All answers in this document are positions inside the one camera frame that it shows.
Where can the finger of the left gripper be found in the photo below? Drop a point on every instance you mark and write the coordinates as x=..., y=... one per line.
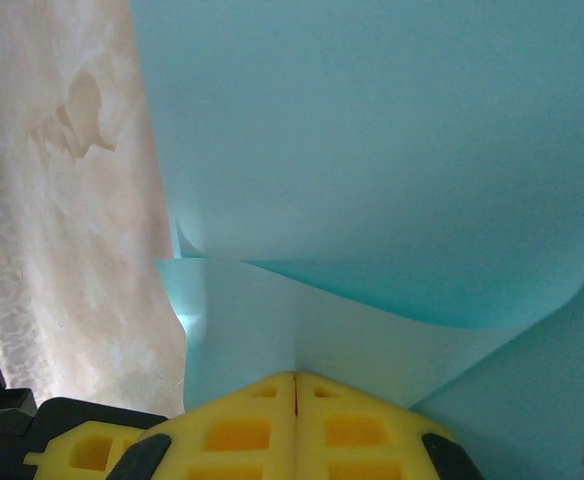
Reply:
x=67, y=457

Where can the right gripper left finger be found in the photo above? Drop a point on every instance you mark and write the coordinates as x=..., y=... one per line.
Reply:
x=237, y=450

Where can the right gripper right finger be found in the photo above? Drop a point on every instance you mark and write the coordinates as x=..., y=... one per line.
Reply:
x=362, y=450

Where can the light blue paper sheet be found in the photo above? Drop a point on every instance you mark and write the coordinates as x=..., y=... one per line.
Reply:
x=372, y=150

